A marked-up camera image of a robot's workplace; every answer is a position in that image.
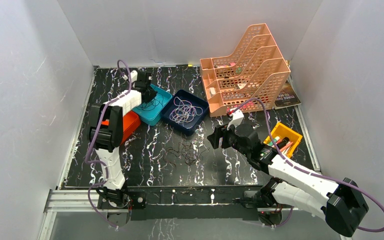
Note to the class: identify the peach plastic file organizer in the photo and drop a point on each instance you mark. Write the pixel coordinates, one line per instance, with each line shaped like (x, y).
(255, 69)

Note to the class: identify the navy square tray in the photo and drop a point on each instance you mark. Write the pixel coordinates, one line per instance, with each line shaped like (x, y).
(185, 112)

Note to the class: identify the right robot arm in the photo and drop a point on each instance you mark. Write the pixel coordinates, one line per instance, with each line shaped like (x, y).
(341, 205)

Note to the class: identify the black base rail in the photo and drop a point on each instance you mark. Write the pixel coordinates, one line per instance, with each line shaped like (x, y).
(198, 202)

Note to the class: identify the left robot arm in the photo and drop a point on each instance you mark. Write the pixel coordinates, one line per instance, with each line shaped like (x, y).
(111, 189)

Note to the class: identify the dark book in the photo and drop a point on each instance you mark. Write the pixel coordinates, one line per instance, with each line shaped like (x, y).
(287, 97)

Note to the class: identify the teal square tray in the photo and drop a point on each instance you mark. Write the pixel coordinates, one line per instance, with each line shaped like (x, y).
(150, 113)

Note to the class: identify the red square tray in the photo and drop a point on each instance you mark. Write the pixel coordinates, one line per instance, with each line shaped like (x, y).
(130, 124)

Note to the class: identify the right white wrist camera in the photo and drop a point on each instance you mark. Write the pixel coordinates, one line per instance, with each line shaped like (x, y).
(236, 117)

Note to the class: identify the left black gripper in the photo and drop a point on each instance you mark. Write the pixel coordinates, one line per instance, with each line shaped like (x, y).
(149, 93)

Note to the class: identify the markers in yellow bin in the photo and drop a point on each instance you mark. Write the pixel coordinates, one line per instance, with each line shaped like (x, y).
(285, 144)

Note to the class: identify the yellow bin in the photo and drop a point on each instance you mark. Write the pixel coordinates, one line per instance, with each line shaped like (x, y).
(282, 130)

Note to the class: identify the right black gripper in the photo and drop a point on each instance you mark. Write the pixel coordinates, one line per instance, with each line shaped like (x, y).
(220, 131)

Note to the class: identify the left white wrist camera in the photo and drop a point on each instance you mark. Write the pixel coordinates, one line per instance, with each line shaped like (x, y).
(133, 76)

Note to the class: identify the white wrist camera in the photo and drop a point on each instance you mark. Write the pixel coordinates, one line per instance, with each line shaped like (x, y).
(133, 76)
(236, 117)

